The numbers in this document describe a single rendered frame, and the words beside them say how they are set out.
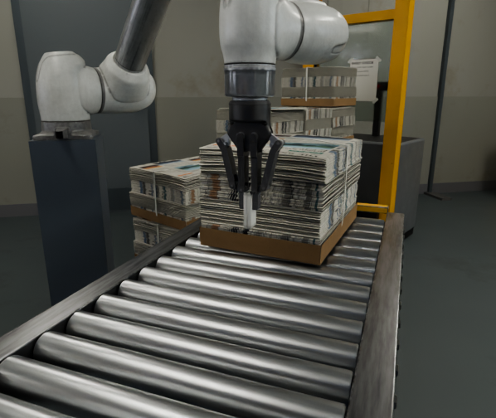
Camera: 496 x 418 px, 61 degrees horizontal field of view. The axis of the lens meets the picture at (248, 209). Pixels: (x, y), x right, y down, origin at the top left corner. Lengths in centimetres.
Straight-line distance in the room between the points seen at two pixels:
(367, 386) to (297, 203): 41
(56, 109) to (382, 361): 121
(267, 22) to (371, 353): 53
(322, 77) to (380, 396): 219
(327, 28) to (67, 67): 91
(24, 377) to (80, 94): 103
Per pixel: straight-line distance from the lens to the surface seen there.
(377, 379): 59
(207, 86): 426
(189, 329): 70
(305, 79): 265
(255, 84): 72
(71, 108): 148
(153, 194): 183
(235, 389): 56
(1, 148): 447
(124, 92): 152
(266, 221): 89
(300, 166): 83
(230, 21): 73
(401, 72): 295
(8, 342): 72
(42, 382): 63
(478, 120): 556
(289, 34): 77
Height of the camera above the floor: 115
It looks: 16 degrees down
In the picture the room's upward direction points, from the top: straight up
